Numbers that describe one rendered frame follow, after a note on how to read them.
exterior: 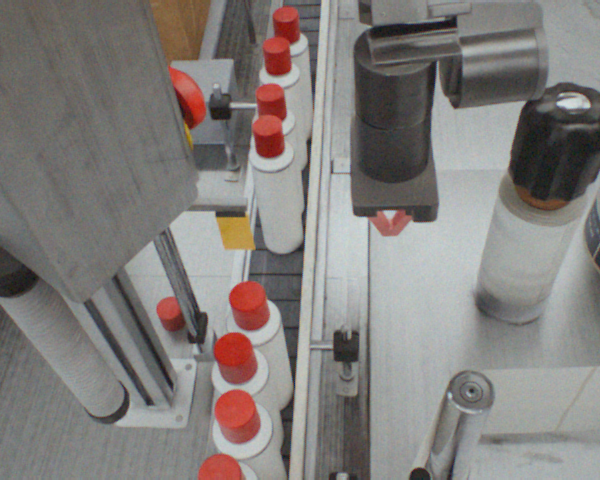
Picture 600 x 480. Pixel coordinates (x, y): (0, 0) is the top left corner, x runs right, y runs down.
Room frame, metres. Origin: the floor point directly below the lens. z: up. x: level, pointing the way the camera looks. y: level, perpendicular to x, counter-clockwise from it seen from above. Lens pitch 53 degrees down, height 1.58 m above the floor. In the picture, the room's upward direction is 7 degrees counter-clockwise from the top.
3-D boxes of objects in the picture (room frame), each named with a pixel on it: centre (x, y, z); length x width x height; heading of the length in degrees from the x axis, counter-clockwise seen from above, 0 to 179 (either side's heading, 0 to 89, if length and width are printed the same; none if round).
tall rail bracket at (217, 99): (0.71, 0.07, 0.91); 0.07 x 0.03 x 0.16; 81
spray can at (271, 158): (0.53, 0.02, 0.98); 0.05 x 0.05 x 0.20
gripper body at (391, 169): (0.37, -0.08, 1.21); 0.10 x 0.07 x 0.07; 173
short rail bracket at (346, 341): (0.35, -0.04, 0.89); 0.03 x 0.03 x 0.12; 81
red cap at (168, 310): (0.46, 0.18, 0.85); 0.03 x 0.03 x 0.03
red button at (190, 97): (0.30, 0.06, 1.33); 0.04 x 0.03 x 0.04; 47
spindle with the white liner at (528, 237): (0.41, -0.24, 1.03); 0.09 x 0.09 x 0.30
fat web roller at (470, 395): (0.21, -0.12, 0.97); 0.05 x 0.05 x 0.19
